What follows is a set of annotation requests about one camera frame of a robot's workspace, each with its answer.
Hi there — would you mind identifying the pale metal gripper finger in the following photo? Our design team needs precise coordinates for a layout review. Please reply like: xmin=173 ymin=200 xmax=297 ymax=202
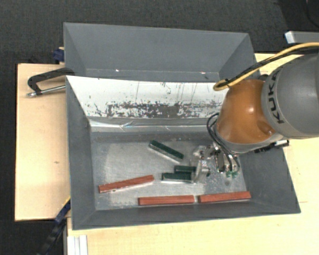
xmin=193 ymin=159 xmax=211 ymax=184
xmin=192 ymin=145 xmax=215 ymax=161

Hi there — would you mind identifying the short dark green flat block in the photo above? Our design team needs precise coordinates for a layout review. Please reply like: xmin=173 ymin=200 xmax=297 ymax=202
xmin=173 ymin=165 xmax=197 ymax=173

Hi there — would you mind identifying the red-brown flat block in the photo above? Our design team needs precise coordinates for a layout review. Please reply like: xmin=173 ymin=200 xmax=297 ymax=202
xmin=98 ymin=174 xmax=155 ymax=194
xmin=137 ymin=194 xmax=196 ymax=206
xmin=197 ymin=191 xmax=252 ymax=204

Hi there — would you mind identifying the long dark green flat block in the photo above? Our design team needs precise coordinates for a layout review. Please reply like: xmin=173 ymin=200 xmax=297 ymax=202
xmin=148 ymin=139 xmax=185 ymax=163

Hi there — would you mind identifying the grey metal bin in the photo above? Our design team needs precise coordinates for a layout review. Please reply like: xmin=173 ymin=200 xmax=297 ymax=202
xmin=63 ymin=22 xmax=301 ymax=231

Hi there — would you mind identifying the pale wood flat board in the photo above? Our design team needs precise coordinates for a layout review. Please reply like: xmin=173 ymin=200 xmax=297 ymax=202
xmin=14 ymin=62 xmax=72 ymax=222

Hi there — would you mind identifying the black cylinder on white bracket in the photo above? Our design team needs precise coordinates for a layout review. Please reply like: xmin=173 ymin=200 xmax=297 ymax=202
xmin=254 ymin=139 xmax=290 ymax=154

